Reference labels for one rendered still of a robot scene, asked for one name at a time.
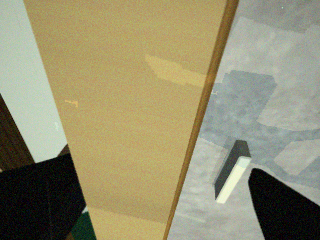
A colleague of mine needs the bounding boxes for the long rectangular box with clear grey front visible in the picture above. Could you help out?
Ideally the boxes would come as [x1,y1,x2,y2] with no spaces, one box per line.
[0,0,239,240]

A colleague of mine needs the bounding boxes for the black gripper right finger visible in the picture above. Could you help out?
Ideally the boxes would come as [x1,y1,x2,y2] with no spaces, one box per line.
[248,168,320,240]

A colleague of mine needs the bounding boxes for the brown block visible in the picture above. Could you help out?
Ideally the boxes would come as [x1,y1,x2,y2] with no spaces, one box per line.
[57,143,71,157]

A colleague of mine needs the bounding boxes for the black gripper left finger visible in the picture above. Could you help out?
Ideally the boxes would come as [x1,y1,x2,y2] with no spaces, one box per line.
[0,153,87,240]

